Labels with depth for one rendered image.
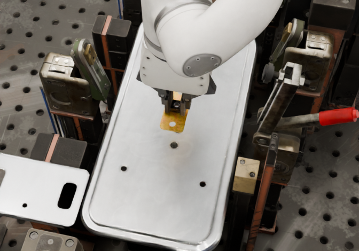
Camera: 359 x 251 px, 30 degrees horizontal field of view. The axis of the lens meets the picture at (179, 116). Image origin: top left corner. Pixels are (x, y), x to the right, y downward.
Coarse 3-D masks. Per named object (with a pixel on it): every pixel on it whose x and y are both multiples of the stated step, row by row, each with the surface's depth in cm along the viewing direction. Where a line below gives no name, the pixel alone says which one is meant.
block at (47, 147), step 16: (48, 144) 113; (64, 144) 113; (80, 144) 113; (48, 160) 111; (64, 160) 111; (80, 160) 111; (64, 192) 118; (64, 208) 126; (80, 208) 124; (80, 224) 130; (96, 240) 133
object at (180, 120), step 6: (174, 96) 107; (180, 96) 107; (174, 102) 105; (174, 108) 104; (162, 114) 105; (168, 114) 105; (174, 114) 105; (186, 114) 105; (162, 120) 104; (168, 120) 104; (174, 120) 104; (180, 120) 104; (162, 126) 104; (168, 126) 104; (174, 126) 104; (180, 126) 104
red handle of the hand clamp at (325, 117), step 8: (320, 112) 99; (328, 112) 98; (336, 112) 97; (344, 112) 96; (352, 112) 96; (280, 120) 103; (288, 120) 102; (296, 120) 101; (304, 120) 100; (312, 120) 99; (320, 120) 98; (328, 120) 98; (336, 120) 97; (344, 120) 97; (352, 120) 96; (280, 128) 103; (288, 128) 102
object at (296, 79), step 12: (264, 72) 92; (276, 72) 92; (288, 72) 93; (300, 72) 92; (276, 84) 97; (288, 84) 91; (300, 84) 92; (276, 96) 94; (288, 96) 93; (264, 108) 102; (276, 108) 96; (264, 120) 100; (276, 120) 99; (264, 132) 103
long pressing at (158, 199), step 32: (128, 64) 119; (224, 64) 118; (128, 96) 115; (224, 96) 115; (128, 128) 112; (160, 128) 112; (192, 128) 112; (224, 128) 112; (96, 160) 109; (128, 160) 109; (160, 160) 109; (192, 160) 109; (224, 160) 109; (96, 192) 106; (128, 192) 106; (160, 192) 106; (192, 192) 106; (224, 192) 105; (96, 224) 103; (128, 224) 103; (160, 224) 103; (192, 224) 103
